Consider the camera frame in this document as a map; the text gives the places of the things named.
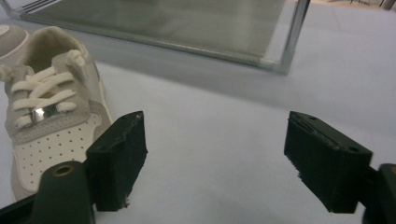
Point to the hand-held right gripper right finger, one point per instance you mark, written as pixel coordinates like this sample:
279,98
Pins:
327,161

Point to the white and grey laced sneaker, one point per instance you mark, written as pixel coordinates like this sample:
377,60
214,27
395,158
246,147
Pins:
53,124

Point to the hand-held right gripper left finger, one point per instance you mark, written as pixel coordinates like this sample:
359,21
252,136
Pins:
115,165

